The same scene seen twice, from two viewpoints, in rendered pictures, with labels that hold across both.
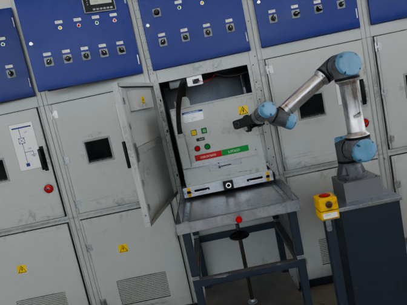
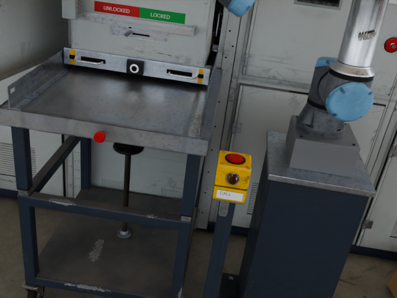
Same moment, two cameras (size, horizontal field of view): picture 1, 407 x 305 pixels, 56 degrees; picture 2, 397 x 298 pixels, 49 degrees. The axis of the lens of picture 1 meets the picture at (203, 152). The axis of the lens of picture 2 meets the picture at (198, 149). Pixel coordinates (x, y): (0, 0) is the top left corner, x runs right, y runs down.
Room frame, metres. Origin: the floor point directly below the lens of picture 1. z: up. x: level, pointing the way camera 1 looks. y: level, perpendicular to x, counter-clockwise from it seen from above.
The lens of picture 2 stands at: (0.71, -0.42, 1.39)
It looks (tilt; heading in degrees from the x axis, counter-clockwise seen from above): 28 degrees down; 2
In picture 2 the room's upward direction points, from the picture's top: 8 degrees clockwise
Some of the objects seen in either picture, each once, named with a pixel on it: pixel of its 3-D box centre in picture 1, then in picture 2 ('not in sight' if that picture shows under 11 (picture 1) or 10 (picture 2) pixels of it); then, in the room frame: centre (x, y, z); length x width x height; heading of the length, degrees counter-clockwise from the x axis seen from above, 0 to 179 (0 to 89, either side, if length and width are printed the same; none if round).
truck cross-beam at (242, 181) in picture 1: (228, 183); (137, 64); (2.25, -0.10, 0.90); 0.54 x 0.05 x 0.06; 89
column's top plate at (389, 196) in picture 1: (357, 196); (315, 160); (1.99, -0.76, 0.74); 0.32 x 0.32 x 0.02; 88
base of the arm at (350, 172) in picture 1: (350, 167); (322, 114); (2.00, -0.75, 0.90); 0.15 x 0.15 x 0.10
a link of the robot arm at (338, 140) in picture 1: (347, 146); (332, 79); (2.00, -0.75, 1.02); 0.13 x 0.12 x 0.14; 4
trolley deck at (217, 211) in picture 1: (232, 199); (131, 91); (2.16, -0.11, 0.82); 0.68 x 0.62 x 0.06; 179
